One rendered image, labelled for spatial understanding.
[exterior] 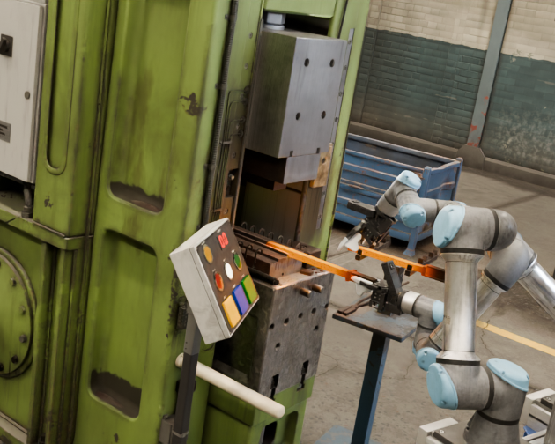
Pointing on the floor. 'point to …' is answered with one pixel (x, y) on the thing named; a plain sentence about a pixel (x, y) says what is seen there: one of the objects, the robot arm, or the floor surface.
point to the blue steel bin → (377, 182)
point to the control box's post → (187, 380)
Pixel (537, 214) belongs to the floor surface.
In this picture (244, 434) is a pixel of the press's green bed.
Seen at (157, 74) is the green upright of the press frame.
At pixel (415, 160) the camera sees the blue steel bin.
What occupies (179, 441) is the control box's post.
